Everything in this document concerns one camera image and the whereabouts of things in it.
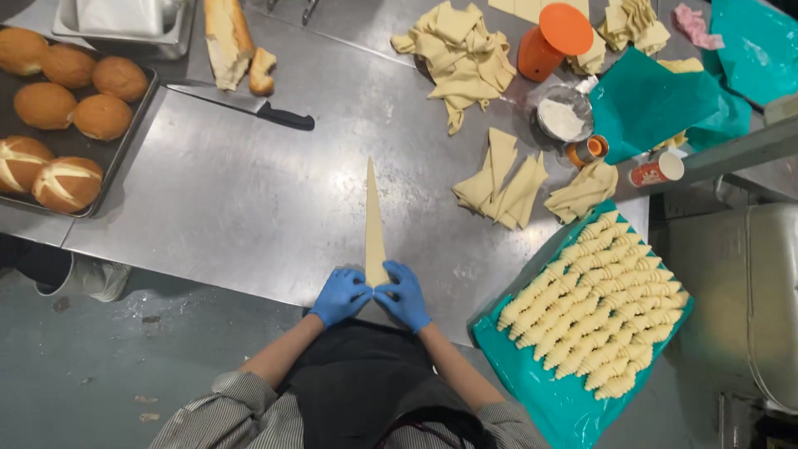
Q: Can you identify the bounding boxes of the person's left hand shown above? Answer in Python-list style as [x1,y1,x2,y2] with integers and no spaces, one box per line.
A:
[310,268,374,329]

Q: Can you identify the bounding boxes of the person's right hand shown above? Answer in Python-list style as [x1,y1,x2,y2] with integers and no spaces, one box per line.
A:
[373,260,433,334]

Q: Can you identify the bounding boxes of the long triangular dough piece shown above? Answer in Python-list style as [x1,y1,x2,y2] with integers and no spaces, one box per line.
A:
[363,156,391,289]

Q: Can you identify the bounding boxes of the black apron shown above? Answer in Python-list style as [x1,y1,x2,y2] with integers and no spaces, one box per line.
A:
[277,318,500,449]

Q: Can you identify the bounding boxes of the grey striped shirt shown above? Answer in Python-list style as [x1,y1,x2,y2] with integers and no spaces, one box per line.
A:
[148,371,551,449]

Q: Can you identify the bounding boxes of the teal-lined tray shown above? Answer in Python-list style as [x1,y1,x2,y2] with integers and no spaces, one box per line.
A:
[469,200,696,449]

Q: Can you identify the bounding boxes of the rows of shaped raw croissants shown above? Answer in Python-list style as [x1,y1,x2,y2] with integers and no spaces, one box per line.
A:
[497,210,690,400]

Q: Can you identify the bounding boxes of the small stack of dough triangles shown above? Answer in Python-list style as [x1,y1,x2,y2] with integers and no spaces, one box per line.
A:
[544,161,619,224]

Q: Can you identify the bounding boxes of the orange-capped metal shaker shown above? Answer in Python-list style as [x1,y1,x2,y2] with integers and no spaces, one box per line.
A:
[564,135,610,169]

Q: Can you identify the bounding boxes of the short baguette piece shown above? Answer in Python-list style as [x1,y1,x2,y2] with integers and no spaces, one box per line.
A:
[249,47,278,97]

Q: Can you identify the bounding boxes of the steel bowl of flour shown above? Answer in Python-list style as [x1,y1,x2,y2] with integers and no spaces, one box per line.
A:
[535,84,594,143]

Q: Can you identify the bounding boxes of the heap of dough scraps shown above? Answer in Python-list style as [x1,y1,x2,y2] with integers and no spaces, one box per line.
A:
[391,1,517,136]

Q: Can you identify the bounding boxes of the long baguette piece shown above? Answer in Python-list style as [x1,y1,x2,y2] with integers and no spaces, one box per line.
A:
[204,0,255,92]

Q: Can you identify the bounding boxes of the red and white paper cup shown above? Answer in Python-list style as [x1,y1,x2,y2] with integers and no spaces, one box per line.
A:
[628,151,685,188]

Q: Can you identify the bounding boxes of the white-scored brown loaf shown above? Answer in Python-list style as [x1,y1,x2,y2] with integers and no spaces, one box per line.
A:
[32,156,105,214]
[0,136,55,194]

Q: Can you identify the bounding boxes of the round brown bun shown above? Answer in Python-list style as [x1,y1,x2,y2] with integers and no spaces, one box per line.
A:
[40,44,97,89]
[0,27,51,77]
[73,94,133,142]
[92,56,149,104]
[14,82,78,131]

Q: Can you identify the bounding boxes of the dark metal baking tray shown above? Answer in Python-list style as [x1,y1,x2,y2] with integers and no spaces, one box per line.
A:
[0,25,160,219]

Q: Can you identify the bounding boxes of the orange plastic container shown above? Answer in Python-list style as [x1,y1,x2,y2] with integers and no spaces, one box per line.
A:
[517,3,594,83]

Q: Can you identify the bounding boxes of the small dough strips pile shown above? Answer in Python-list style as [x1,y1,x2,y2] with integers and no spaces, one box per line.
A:
[566,28,607,77]

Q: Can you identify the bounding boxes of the steel pan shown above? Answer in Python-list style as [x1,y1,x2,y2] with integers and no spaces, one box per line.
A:
[52,0,197,60]

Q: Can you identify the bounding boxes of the flat dough sheet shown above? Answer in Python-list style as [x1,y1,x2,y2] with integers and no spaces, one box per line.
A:
[488,0,590,26]

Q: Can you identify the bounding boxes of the crumpled teal plastic sheet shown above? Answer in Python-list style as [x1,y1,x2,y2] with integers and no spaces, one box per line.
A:
[589,47,753,166]

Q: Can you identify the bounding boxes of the white paper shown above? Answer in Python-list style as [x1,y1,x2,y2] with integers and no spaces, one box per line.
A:
[76,0,166,37]

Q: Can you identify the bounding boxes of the folded dough strips pile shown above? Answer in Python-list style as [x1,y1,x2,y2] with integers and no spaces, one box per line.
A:
[597,0,672,57]

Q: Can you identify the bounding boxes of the steel bin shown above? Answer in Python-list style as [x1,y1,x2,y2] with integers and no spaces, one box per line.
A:
[745,202,798,415]

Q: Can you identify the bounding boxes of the pink cloth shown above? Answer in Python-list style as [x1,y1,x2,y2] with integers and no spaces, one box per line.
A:
[673,3,726,51]

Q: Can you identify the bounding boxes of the flat teal plastic sheet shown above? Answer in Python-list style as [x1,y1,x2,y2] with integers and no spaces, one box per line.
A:
[704,0,798,107]

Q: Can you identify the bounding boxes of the black-handled knife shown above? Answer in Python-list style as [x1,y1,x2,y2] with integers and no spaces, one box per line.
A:
[165,82,315,132]

